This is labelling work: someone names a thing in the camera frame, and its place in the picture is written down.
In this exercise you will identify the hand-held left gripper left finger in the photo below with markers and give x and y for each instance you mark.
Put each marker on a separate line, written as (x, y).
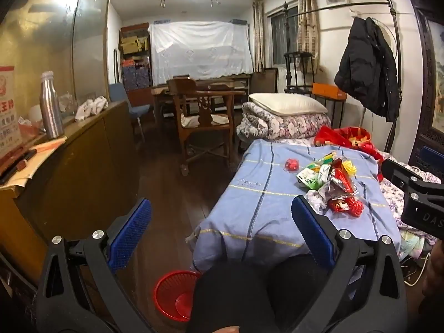
(131, 232)

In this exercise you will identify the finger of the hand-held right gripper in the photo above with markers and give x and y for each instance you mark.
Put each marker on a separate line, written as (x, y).
(432, 158)
(392, 171)

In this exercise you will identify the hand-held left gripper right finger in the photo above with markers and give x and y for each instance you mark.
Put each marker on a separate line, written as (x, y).
(312, 232)

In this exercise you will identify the white tissue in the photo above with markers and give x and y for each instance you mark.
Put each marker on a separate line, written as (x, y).
(316, 201)

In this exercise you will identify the yellow ribbon bow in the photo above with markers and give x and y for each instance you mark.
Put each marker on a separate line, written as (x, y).
(349, 168)

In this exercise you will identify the silver foil wrapper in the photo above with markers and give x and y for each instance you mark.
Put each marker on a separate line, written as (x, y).
(329, 190)

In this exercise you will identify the green snack wrapper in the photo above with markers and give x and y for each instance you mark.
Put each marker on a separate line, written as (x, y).
(310, 177)

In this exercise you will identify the green yellow drink carton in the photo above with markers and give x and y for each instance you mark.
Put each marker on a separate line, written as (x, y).
(326, 159)

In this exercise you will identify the red plastic mesh basket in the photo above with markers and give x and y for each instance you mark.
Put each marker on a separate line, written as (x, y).
(166, 291)

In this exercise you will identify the small red candy wrapper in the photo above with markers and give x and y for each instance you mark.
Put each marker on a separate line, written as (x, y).
(290, 165)

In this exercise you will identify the red printed cloth bag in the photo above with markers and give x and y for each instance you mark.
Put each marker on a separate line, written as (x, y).
(347, 137)

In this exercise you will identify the blue checked blanket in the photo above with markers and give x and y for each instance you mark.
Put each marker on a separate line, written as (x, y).
(263, 194)

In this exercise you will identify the brown wooden cabinet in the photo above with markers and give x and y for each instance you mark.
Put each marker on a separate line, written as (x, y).
(83, 166)

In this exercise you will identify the black padded jacket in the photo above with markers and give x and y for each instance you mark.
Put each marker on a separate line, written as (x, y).
(367, 73)

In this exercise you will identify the folded floral quilt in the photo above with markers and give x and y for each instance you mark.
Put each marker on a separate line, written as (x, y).
(277, 125)

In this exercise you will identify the stack of papers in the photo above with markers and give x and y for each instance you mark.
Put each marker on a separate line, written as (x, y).
(41, 152)

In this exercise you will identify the cream pillow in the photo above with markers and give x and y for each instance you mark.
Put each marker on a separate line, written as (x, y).
(286, 104)

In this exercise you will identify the standing electric fan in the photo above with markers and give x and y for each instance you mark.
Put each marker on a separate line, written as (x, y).
(388, 34)

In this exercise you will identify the crumpled white cloth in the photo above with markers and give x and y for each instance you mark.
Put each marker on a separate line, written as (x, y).
(91, 108)

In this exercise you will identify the dark wooden sticks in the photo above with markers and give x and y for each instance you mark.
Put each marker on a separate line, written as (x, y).
(15, 163)

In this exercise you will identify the blue chair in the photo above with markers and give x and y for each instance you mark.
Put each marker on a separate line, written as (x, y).
(119, 93)

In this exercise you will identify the wooden armchair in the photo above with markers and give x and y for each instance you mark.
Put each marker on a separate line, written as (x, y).
(204, 111)

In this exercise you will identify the wooden table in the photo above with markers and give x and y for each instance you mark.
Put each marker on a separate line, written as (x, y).
(159, 92)

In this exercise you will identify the silver metal bottle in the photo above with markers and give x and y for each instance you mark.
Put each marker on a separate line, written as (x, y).
(51, 107)

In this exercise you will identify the black metal chair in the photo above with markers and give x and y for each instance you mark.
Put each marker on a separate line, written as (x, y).
(298, 55)

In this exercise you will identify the dark wooden panel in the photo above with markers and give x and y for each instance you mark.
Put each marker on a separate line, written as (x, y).
(263, 79)

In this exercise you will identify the stack of blue patterned boxes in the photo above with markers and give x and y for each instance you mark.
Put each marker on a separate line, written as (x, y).
(137, 74)

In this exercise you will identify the red and white poster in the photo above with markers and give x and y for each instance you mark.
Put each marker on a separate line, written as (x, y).
(8, 111)

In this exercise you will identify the barred window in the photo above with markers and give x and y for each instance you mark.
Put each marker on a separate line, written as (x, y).
(279, 38)

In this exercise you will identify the patterned beige curtain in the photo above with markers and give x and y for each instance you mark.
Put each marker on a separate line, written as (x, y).
(308, 17)
(258, 38)

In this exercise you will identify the stack of yellow boxes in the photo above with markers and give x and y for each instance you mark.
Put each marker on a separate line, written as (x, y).
(133, 43)

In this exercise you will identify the white cloth cover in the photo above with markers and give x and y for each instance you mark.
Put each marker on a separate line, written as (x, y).
(197, 48)

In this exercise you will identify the glass partition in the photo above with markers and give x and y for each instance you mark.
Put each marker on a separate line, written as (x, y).
(45, 34)

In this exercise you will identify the carved dark wooden frame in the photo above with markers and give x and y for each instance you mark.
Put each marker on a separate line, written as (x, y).
(425, 59)

